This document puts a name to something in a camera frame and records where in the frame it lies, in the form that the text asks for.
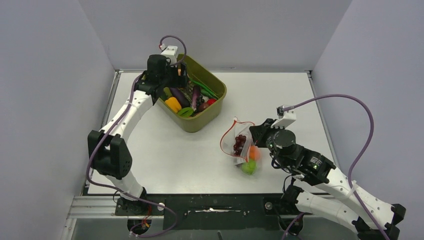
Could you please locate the yellow toy pepper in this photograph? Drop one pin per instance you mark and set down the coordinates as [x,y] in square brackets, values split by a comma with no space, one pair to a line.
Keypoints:
[173,104]

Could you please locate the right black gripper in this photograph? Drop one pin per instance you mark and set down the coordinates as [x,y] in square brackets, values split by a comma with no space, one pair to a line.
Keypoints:
[259,132]

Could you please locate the purple toy eggplant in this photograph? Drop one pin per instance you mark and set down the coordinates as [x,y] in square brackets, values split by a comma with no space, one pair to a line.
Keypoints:
[178,94]

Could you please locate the red toy tomato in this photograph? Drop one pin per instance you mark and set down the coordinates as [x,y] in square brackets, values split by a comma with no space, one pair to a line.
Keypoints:
[211,101]

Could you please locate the olive green plastic bin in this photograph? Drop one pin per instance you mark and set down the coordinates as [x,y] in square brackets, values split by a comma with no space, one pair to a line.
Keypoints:
[198,121]

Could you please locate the green toy pepper slice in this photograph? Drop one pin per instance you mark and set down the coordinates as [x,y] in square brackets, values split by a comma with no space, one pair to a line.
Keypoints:
[185,112]

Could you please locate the small purple eggplant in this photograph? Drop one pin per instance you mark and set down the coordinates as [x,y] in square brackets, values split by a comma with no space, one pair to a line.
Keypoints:
[196,99]

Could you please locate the brown red toy fruit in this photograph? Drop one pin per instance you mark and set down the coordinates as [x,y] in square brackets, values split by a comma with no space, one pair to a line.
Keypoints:
[202,107]

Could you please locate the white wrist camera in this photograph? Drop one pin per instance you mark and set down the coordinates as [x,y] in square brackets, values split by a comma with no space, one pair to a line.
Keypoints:
[170,52]
[286,116]

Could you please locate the orange toy fruit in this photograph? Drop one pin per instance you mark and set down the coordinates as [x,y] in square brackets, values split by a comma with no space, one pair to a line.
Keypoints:
[254,153]

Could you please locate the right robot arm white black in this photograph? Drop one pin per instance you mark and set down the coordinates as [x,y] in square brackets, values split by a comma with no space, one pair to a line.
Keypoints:
[352,207]

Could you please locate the long green bean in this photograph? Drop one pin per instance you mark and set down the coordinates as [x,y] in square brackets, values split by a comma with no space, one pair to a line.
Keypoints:
[205,88]

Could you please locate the small green cucumber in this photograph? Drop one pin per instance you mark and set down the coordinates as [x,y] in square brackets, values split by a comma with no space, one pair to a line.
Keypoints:
[207,94]

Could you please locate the light green toy cabbage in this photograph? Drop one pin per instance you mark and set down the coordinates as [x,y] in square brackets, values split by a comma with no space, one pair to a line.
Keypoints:
[249,167]

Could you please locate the dark red grape bunch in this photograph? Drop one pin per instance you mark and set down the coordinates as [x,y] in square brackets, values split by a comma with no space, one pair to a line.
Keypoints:
[239,144]

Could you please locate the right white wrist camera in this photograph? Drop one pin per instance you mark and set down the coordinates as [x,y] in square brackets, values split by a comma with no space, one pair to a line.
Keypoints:
[286,116]

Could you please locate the clear zip bag orange zipper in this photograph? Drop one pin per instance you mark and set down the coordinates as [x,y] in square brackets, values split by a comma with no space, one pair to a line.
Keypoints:
[227,141]

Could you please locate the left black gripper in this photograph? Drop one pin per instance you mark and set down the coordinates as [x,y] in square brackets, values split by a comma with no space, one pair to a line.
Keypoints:
[181,81]

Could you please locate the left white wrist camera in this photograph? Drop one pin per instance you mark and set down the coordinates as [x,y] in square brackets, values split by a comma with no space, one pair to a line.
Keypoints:
[170,52]

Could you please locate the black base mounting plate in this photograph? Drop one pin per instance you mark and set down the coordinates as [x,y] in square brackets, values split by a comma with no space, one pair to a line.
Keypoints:
[212,211]

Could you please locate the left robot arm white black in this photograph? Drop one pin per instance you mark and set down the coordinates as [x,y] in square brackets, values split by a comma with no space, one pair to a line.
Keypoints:
[109,154]

